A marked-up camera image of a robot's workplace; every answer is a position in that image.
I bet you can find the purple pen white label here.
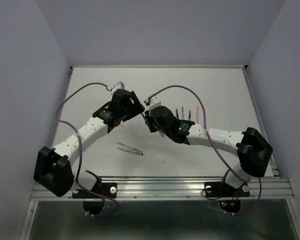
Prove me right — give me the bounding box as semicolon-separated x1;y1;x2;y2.
181;106;185;120

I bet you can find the green clear pen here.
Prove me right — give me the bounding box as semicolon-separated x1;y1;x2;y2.
116;142;134;149

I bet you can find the blue clear pen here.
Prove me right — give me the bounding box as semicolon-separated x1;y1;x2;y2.
117;147;144;156

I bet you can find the orange highlighter pen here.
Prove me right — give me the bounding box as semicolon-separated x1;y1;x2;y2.
195;105;200;124

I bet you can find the light purple pen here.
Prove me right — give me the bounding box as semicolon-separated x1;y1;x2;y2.
141;113;147;121

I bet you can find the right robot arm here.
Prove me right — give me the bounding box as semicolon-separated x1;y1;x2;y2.
144;105;273;195

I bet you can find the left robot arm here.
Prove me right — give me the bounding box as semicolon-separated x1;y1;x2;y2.
33;89;145;197

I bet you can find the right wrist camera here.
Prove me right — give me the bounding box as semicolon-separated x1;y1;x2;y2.
144;96;161;111

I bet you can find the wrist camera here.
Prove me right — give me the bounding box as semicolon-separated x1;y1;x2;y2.
144;96;161;111
111;81;125;92

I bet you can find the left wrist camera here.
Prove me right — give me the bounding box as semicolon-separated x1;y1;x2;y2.
111;81;125;92

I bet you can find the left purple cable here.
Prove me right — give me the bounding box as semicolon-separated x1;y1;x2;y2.
56;82;120;218

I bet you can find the aluminium rail frame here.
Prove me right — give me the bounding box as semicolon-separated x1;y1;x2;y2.
27;65;300;240

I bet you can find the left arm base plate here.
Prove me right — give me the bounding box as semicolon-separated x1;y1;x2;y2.
72;170;120;219

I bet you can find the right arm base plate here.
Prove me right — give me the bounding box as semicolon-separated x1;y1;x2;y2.
201;181;250;214

